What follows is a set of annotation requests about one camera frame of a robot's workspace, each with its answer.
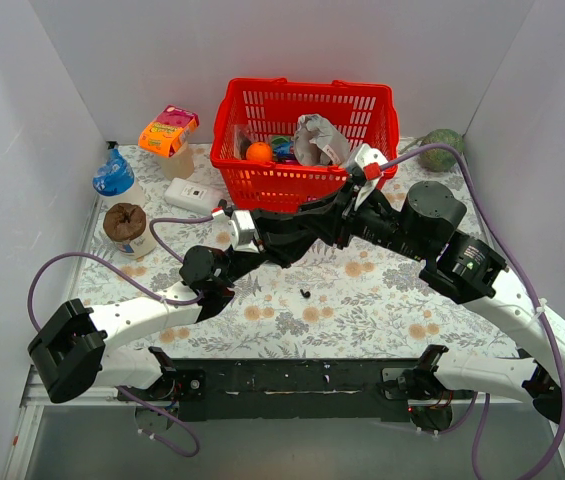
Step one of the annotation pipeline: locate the brown lid white jar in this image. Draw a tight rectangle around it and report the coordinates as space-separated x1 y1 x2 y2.
103 203 157 259

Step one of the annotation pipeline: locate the grey crumpled paper bag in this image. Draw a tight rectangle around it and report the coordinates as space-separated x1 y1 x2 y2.
293 114 350 167

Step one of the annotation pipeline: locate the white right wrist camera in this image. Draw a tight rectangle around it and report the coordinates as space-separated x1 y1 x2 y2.
342 143 389 211

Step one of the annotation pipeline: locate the orange fruit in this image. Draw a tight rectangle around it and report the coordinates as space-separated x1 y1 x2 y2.
245 142 274 163

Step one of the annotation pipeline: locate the blue lid plastic bottle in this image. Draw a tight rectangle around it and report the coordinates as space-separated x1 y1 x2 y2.
92 147 146 208

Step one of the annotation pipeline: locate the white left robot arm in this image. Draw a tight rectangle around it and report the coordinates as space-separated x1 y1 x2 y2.
28 210 319 404

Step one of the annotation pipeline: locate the green round melon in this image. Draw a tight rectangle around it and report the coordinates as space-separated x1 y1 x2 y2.
418 129 464 173

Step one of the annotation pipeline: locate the clear plastic jar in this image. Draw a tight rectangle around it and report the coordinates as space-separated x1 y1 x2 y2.
156 142 195 181

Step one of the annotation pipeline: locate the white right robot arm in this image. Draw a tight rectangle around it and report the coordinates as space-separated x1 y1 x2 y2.
299 181 565 422

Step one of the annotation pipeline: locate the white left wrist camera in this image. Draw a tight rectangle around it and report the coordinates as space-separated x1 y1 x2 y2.
211 207 259 253

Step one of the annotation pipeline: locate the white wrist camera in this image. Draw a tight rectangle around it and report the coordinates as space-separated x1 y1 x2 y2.
211 207 259 253
342 143 389 211

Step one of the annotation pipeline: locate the orange pink snack box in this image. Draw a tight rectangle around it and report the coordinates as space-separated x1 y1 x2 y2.
138 105 199 158

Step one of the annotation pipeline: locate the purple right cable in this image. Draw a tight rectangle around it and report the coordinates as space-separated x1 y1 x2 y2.
379 143 565 480

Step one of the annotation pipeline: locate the white lying bottle black cap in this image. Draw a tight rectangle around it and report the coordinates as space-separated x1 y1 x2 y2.
164 178 228 216

